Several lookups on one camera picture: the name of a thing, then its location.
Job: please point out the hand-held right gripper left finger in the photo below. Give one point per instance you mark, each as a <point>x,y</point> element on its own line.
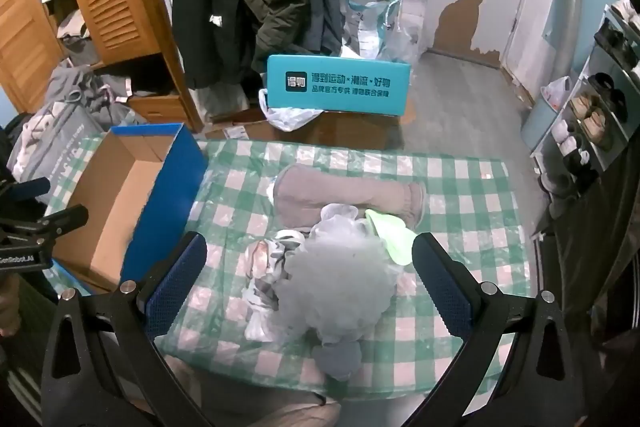
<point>175,289</point>

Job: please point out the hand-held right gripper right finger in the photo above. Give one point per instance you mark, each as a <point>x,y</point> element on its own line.
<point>442,289</point>

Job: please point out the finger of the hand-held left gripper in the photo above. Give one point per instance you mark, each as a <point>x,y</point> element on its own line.
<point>65,218</point>
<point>32,190</point>

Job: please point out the blue cardboard box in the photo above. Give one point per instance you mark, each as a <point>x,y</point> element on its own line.
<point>115,187</point>

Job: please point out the white mesh bath loofah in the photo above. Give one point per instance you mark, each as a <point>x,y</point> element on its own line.
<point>335,282</point>

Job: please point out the long pinkish grey cloth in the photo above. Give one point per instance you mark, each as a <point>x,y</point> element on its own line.
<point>340,194</point>

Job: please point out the grey printed tote bag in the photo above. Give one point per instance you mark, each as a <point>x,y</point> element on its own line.
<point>65,147</point>

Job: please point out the light green cloth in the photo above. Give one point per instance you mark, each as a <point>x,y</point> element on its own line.
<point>395,239</point>

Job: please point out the white black patterned cloth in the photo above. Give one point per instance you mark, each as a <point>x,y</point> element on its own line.
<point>265,272</point>

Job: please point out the green white checked tablecloth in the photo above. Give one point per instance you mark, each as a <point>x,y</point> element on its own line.
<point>460,192</point>

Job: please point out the pile of grey clothes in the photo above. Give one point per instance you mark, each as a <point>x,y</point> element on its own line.
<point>85,82</point>

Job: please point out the dark grey sock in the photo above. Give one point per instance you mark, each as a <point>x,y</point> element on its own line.
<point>340,359</point>

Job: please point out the dark cloth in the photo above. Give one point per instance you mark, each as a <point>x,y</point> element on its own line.
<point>595,287</point>

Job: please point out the wooden wardrobe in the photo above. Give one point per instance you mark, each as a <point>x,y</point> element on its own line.
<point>20,37</point>

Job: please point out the labelled brown cardboard box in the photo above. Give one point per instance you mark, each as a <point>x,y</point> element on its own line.
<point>235,132</point>

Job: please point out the shoe rack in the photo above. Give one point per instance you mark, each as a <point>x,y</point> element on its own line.
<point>620,157</point>

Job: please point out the small white plastic bag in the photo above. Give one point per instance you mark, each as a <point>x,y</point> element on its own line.
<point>557,92</point>

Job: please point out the teal printed box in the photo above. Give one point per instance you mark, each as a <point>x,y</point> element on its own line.
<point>340,84</point>

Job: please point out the group of assorted shoes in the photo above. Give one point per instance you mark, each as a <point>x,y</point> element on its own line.
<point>595,117</point>

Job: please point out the clear plastic bag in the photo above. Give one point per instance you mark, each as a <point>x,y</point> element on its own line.
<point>407,37</point>

